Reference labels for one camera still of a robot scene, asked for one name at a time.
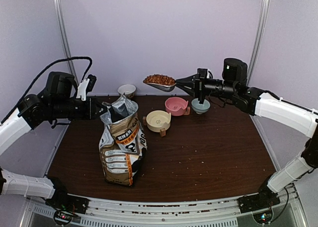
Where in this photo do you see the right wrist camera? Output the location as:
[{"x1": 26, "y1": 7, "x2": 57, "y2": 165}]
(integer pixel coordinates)
[{"x1": 197, "y1": 68, "x2": 213, "y2": 79}]

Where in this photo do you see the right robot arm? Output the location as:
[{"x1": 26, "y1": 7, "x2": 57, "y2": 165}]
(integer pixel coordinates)
[{"x1": 176, "y1": 58, "x2": 318, "y2": 208}]

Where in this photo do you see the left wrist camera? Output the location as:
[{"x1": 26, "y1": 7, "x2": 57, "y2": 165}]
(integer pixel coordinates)
[{"x1": 76, "y1": 75, "x2": 97, "y2": 101}]

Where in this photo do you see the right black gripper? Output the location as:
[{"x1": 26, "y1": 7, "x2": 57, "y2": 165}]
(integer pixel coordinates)
[{"x1": 175, "y1": 68, "x2": 237, "y2": 104}]

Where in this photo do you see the light blue ceramic bowl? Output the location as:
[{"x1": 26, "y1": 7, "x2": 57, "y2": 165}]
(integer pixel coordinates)
[{"x1": 191, "y1": 98, "x2": 211, "y2": 114}]

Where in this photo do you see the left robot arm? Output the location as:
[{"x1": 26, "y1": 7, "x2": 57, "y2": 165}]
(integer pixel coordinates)
[{"x1": 0, "y1": 72, "x2": 107, "y2": 209}]

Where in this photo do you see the cream pet bowl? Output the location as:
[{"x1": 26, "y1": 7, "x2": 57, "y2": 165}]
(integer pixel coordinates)
[{"x1": 143, "y1": 110, "x2": 171, "y2": 137}]

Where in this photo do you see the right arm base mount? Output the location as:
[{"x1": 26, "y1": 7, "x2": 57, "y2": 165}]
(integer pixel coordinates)
[{"x1": 238, "y1": 194, "x2": 271, "y2": 214}]

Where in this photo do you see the white patterned ceramic bowl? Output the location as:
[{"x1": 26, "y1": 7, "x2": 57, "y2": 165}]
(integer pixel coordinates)
[{"x1": 117, "y1": 84, "x2": 137, "y2": 99}]

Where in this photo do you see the metal scoop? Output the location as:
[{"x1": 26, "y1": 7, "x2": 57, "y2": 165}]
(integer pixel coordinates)
[{"x1": 143, "y1": 79, "x2": 176, "y2": 92}]

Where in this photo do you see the pink pet bowl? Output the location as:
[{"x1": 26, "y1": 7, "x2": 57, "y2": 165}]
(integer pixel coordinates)
[{"x1": 164, "y1": 96, "x2": 190, "y2": 116}]

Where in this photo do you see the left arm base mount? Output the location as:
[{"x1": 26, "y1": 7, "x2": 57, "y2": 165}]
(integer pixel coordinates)
[{"x1": 45, "y1": 194, "x2": 89, "y2": 214}]

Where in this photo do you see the aluminium frame post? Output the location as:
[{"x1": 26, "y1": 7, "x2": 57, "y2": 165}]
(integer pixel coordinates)
[
  {"x1": 52, "y1": 0, "x2": 77, "y2": 76},
  {"x1": 247, "y1": 0, "x2": 270, "y2": 84}
]

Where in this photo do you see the right aluminium frame post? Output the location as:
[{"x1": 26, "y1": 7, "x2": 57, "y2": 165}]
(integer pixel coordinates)
[{"x1": 247, "y1": 0, "x2": 270, "y2": 84}]

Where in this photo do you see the kibble in scoop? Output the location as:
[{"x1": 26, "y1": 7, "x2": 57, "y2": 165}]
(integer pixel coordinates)
[{"x1": 143, "y1": 74, "x2": 175, "y2": 85}]

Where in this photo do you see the front aluminium rail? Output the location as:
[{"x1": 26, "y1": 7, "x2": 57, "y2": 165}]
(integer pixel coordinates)
[{"x1": 19, "y1": 196, "x2": 304, "y2": 227}]

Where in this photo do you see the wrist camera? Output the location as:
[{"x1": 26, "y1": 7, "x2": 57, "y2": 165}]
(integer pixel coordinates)
[
  {"x1": 76, "y1": 75, "x2": 97, "y2": 101},
  {"x1": 197, "y1": 68, "x2": 213, "y2": 79}
]

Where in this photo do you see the pet food bag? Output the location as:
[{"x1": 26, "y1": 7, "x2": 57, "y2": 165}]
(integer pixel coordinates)
[{"x1": 99, "y1": 95, "x2": 148, "y2": 186}]

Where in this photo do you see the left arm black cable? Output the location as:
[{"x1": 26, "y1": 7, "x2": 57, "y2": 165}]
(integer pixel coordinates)
[{"x1": 0, "y1": 56, "x2": 93, "y2": 126}]

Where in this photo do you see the left aluminium frame post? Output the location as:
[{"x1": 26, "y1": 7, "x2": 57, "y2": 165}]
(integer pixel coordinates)
[{"x1": 52, "y1": 0, "x2": 77, "y2": 76}]

